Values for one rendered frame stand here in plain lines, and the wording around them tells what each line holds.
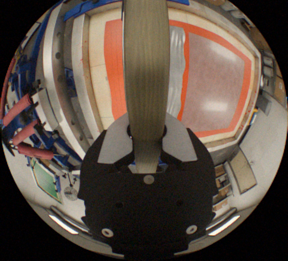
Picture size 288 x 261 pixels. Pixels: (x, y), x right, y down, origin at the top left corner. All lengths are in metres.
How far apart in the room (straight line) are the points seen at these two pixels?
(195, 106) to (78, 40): 0.39
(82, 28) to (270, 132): 3.91
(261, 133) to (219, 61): 3.60
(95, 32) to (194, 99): 0.35
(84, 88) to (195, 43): 0.32
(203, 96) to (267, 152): 3.69
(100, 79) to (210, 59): 0.33
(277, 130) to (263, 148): 0.78
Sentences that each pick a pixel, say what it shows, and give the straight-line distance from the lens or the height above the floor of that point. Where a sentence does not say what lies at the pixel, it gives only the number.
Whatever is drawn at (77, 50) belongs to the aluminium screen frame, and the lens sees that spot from 0.27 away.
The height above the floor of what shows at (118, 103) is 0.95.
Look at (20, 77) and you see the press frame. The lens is 0.73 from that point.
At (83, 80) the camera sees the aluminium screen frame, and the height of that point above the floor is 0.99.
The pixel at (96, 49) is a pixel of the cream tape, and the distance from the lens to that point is 0.28.
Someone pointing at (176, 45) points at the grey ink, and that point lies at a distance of 0.26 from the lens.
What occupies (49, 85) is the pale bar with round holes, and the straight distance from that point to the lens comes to 0.29.
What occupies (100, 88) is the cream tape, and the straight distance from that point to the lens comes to 0.28.
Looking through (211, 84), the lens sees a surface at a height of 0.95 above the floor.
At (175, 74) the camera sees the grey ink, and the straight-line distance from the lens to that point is 0.25.
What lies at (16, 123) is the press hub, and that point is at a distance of 0.80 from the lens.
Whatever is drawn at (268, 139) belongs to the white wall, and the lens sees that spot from 3.80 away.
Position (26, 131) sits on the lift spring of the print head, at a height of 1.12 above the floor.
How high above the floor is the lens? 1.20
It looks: 57 degrees down
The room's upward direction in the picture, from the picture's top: 180 degrees clockwise
